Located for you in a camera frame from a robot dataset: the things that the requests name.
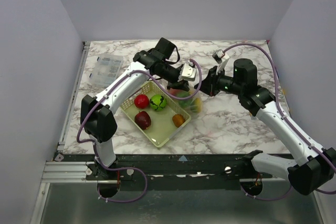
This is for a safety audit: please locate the green bell pepper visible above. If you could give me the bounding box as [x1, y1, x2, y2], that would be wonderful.
[175, 90, 190, 101]

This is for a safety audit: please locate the clear zip top bag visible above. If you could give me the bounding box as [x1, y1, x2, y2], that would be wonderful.
[167, 86, 201, 114]

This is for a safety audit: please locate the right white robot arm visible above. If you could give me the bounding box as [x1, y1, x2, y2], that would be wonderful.
[200, 58, 335, 195]

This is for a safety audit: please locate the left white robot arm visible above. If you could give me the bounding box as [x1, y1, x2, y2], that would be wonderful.
[80, 38, 196, 179]

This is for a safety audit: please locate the green round melon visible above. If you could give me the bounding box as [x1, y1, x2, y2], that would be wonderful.
[150, 94, 167, 112]

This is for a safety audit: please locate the red apple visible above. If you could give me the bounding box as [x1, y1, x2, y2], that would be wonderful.
[134, 94, 150, 109]

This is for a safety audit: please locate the pale green plastic basket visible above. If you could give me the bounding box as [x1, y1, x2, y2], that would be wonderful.
[120, 81, 191, 148]

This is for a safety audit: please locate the dark red plum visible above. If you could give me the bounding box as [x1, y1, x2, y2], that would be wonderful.
[134, 111, 151, 130]

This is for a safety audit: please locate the clear plastic parts box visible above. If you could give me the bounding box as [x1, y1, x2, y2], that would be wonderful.
[89, 54, 123, 88]

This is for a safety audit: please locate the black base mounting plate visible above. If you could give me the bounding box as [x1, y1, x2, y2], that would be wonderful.
[54, 153, 289, 192]

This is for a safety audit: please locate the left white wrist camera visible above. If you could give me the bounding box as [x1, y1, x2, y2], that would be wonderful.
[178, 63, 196, 81]

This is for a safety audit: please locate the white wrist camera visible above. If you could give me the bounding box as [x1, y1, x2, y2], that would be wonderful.
[178, 63, 196, 81]
[212, 49, 230, 74]

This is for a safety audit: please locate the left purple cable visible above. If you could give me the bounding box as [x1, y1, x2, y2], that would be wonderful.
[76, 58, 203, 204]

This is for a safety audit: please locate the purple cable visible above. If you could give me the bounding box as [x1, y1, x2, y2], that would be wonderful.
[76, 58, 203, 204]
[222, 42, 336, 201]

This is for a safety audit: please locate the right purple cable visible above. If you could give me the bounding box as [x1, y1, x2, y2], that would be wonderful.
[222, 42, 336, 201]

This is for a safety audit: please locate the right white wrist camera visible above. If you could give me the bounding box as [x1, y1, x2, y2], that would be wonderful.
[212, 49, 230, 74]

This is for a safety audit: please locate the aluminium extrusion rail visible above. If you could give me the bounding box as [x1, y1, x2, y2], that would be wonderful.
[40, 161, 99, 183]

